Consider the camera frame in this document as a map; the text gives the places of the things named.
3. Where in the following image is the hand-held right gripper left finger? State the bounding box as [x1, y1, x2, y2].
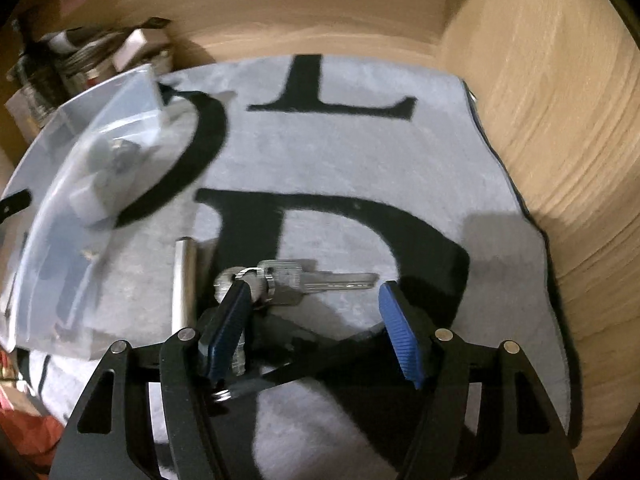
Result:
[55, 279, 252, 480]

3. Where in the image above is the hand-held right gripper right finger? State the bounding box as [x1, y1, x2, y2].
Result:
[377, 280, 580, 480]

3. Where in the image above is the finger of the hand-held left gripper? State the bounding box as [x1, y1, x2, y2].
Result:
[0, 190, 32, 223]

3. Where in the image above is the white charger plug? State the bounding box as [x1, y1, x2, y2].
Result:
[70, 177, 123, 227]

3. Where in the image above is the key bunch with black fob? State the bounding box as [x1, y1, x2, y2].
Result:
[212, 259, 379, 381]

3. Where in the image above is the clear plastic storage bin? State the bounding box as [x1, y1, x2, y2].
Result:
[0, 62, 167, 361]

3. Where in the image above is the silver metal rod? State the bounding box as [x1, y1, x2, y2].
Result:
[172, 237, 198, 333]

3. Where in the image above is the stack of books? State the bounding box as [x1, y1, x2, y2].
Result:
[7, 20, 173, 126]

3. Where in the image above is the grey mat with black letters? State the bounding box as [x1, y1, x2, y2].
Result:
[27, 52, 573, 480]

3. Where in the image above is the white card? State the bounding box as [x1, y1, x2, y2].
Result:
[111, 29, 168, 72]

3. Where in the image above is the red cloth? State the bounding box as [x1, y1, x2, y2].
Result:
[0, 350, 66, 466]

